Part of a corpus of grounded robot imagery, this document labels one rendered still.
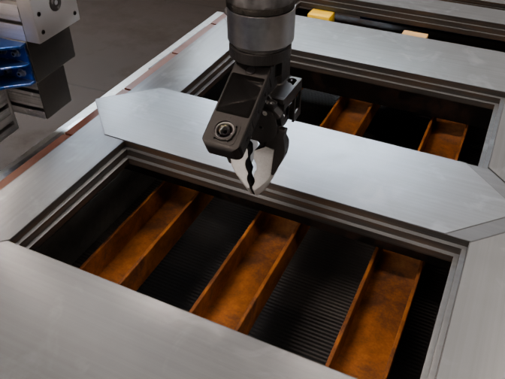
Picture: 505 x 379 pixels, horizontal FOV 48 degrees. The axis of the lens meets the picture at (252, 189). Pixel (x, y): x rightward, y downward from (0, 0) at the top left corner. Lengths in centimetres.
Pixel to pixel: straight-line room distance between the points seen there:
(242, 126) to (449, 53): 76
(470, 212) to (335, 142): 25
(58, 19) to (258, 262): 64
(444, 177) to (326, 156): 18
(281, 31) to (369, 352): 48
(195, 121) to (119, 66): 217
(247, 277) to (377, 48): 60
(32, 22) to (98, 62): 203
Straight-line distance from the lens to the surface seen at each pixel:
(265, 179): 72
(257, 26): 61
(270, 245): 99
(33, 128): 272
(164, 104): 106
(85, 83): 302
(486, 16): 153
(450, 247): 82
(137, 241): 102
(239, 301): 91
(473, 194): 89
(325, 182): 86
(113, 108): 106
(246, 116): 62
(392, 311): 92
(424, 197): 86
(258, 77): 64
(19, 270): 78
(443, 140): 131
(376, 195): 85
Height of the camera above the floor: 138
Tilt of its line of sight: 39 degrees down
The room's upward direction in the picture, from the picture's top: straight up
